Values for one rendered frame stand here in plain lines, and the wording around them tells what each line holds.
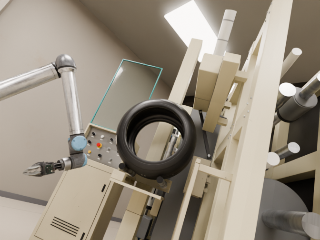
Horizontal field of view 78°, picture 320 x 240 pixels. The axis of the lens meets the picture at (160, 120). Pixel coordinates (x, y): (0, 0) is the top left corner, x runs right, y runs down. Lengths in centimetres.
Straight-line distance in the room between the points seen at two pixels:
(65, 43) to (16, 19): 78
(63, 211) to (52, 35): 307
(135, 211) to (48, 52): 324
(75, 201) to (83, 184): 17
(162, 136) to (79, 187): 99
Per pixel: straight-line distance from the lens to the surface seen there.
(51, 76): 159
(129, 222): 178
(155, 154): 179
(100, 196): 214
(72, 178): 228
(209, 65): 142
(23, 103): 394
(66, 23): 450
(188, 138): 139
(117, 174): 143
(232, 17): 249
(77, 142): 136
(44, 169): 143
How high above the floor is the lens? 80
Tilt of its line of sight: 20 degrees up
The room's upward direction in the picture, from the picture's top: 21 degrees clockwise
